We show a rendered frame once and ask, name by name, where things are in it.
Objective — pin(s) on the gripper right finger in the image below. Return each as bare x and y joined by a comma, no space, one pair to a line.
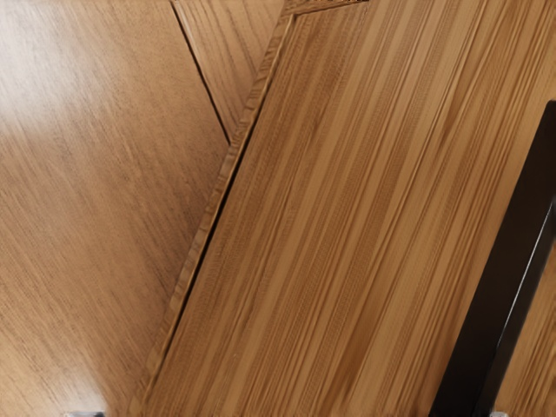
498,414

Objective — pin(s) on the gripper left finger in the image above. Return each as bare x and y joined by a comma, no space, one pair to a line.
84,414

